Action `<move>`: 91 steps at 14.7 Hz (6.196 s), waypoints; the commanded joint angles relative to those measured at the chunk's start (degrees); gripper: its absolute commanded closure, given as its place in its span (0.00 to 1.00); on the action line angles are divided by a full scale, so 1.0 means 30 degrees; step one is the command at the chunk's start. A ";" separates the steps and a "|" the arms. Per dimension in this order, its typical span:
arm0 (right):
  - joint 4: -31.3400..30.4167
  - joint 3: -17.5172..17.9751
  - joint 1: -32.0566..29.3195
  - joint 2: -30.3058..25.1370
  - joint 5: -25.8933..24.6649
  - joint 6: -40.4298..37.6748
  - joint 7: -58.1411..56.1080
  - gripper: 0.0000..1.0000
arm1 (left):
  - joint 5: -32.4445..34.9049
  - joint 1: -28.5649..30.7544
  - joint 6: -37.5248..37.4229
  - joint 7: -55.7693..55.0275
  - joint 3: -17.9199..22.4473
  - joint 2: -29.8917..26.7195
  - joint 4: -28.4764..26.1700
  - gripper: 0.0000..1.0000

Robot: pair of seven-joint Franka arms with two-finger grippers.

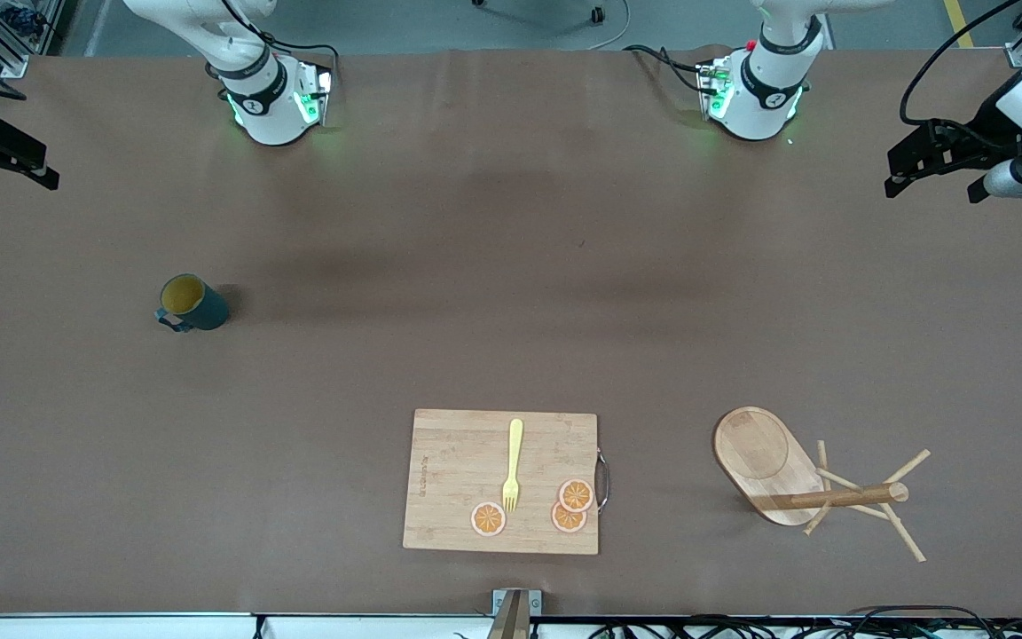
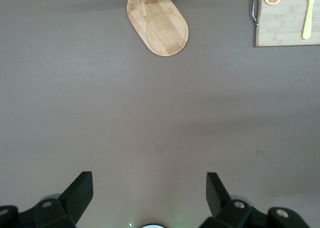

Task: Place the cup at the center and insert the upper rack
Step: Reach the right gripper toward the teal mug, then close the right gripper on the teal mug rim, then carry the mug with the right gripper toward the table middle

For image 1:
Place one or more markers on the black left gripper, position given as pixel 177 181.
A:
pixel 979 135

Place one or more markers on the dark teal cup yellow inside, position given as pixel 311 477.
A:
pixel 205 311

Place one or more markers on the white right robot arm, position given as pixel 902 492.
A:
pixel 271 115

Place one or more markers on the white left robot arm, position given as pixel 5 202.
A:
pixel 764 98

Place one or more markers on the wooden mug tree rack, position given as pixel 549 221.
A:
pixel 759 461

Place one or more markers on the orange slice toy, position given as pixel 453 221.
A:
pixel 576 495
pixel 564 522
pixel 489 519

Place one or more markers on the yellow plastic fork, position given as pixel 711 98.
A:
pixel 515 444

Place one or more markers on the bamboo cutting board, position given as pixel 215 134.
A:
pixel 458 461

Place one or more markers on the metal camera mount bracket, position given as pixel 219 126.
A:
pixel 515 612

